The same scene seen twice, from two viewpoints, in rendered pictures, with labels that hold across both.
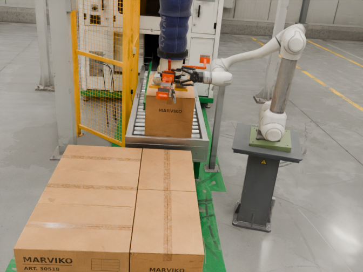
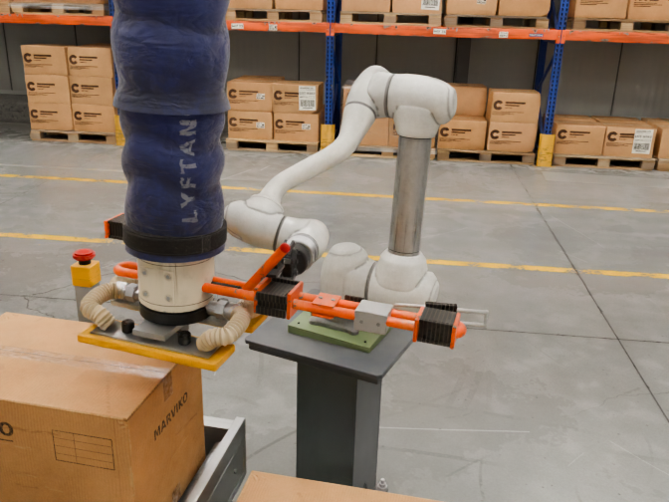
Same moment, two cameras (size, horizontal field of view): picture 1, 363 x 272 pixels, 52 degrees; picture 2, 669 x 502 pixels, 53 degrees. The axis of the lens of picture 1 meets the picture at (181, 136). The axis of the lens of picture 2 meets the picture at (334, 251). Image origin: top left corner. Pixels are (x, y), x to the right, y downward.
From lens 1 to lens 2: 252 cm
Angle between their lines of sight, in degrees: 68
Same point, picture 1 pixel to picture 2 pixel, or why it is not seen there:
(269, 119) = (417, 270)
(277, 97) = (418, 221)
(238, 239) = not seen: outside the picture
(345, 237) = (409, 403)
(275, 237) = (401, 486)
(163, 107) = (160, 416)
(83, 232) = not seen: outside the picture
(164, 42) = (197, 207)
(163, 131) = (167, 489)
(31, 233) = not seen: outside the picture
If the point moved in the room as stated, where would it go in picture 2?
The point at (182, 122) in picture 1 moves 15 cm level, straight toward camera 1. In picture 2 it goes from (191, 421) to (242, 432)
